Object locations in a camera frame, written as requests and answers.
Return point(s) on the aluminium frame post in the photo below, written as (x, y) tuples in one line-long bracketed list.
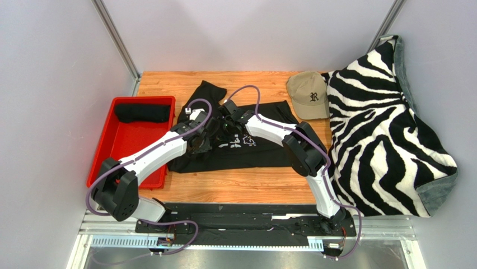
[(108, 21), (387, 22)]

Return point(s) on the beige baseball cap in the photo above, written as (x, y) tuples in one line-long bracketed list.
[(307, 91)]

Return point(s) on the red plastic tray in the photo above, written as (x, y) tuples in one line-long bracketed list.
[(120, 139)]

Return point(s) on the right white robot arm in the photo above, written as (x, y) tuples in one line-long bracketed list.
[(305, 152)]

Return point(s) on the left aluminium frame post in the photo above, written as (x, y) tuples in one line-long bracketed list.
[(108, 21)]

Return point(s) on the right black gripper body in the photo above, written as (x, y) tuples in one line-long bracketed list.
[(227, 128)]

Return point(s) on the right aluminium frame post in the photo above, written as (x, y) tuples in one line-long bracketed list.
[(387, 22)]

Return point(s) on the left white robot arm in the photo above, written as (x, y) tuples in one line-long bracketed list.
[(116, 188)]

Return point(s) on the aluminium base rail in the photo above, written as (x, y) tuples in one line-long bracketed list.
[(381, 242)]

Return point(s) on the black printed t-shirt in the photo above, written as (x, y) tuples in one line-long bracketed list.
[(236, 151)]

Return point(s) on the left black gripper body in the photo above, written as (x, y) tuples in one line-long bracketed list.
[(204, 146)]

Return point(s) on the rolled black t-shirt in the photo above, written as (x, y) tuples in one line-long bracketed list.
[(136, 112)]

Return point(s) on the zebra print blanket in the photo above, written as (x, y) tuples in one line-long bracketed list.
[(385, 160)]

